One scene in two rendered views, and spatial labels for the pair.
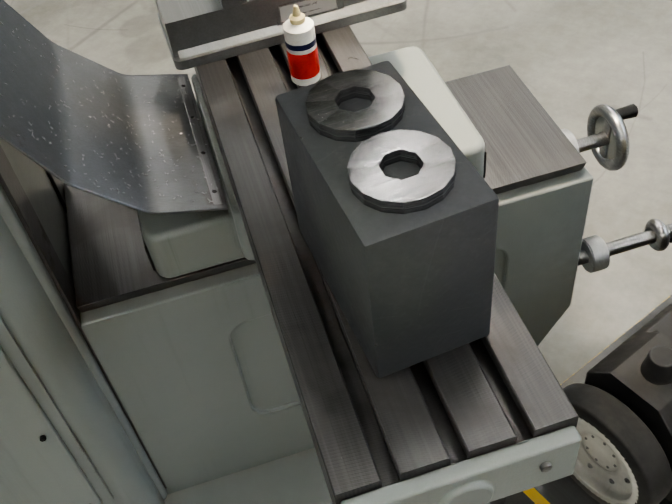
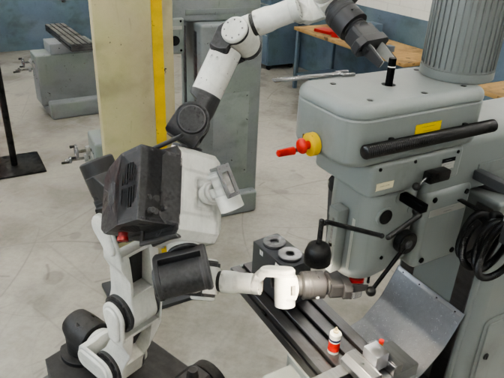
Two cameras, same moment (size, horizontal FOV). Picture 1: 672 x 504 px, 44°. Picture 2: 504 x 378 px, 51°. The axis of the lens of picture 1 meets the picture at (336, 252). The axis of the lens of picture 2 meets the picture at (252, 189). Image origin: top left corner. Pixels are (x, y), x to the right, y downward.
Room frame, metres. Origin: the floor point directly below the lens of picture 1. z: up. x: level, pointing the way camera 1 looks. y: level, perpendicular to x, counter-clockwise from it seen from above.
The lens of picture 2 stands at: (2.11, -0.75, 2.27)
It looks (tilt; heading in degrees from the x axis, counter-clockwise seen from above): 27 degrees down; 160
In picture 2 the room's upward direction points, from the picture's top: 3 degrees clockwise
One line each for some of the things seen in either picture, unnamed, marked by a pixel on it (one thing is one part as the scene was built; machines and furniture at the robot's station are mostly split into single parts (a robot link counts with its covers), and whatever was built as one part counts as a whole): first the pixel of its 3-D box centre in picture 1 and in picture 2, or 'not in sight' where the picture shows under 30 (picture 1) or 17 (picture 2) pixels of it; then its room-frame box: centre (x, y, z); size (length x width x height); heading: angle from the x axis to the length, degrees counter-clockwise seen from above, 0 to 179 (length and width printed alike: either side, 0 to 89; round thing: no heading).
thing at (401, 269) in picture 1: (383, 211); (280, 268); (0.56, -0.05, 1.04); 0.22 x 0.12 x 0.20; 16
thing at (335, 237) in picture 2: not in sight; (335, 238); (0.98, -0.07, 1.44); 0.04 x 0.04 x 0.21; 11
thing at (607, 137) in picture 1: (588, 143); not in sight; (1.05, -0.46, 0.64); 0.16 x 0.12 x 0.12; 101
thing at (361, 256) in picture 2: not in sight; (367, 222); (0.96, 0.04, 1.47); 0.21 x 0.19 x 0.32; 11
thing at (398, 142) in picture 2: not in sight; (432, 137); (1.09, 0.10, 1.79); 0.45 x 0.04 x 0.04; 101
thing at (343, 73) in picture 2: not in sight; (313, 76); (0.86, -0.14, 1.89); 0.24 x 0.04 x 0.01; 98
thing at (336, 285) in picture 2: not in sight; (328, 284); (0.94, -0.06, 1.25); 0.13 x 0.12 x 0.10; 171
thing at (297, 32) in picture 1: (300, 43); (334, 339); (0.93, 0.01, 0.99); 0.04 x 0.04 x 0.11
